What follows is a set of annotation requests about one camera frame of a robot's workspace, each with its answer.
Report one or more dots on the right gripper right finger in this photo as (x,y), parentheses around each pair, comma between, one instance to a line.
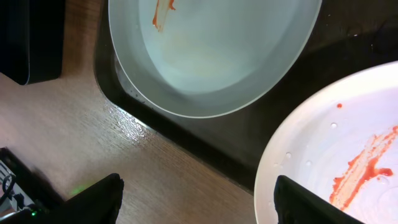
(295,204)

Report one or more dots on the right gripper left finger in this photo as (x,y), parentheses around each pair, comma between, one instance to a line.
(98,204)

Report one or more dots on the white plate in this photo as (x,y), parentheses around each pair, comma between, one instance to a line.
(340,144)

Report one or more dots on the pale blue plate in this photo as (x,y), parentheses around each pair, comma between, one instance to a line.
(208,58)

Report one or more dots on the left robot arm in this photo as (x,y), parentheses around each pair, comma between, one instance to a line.
(25,196)

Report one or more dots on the brown plastic serving tray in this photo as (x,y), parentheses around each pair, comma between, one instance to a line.
(349,36)

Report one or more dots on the black rectangular tray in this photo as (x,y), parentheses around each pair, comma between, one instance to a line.
(32,34)

